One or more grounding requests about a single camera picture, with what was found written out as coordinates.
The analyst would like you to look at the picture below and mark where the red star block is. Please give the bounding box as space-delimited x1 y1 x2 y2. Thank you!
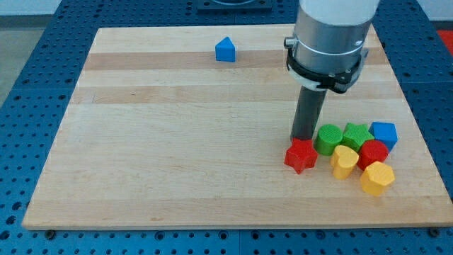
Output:
284 137 318 174

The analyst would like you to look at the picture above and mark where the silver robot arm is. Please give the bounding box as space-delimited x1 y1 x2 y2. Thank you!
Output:
284 0 379 94

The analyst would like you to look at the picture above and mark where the yellow heart block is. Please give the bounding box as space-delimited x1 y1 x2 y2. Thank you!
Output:
330 145 359 180

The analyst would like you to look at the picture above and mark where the green star block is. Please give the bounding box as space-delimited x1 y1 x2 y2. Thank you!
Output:
340 123 374 152

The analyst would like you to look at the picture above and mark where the wooden board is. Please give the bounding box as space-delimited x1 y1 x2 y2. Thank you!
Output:
22 24 452 230

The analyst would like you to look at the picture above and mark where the blue triangle block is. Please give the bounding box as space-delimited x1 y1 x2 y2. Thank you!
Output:
214 37 236 62

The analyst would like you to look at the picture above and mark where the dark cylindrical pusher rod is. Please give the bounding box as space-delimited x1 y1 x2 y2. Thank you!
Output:
290 87 326 140

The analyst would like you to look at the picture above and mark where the green cylinder block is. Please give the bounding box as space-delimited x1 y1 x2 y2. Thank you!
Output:
314 124 343 156

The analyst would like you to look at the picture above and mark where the red cylinder block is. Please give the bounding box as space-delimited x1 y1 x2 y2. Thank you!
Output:
357 140 389 171

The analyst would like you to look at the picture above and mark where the yellow hexagon block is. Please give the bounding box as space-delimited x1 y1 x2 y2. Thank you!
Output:
360 161 396 196

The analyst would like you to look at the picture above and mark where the blue pentagon block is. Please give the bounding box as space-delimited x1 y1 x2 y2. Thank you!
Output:
369 122 398 151

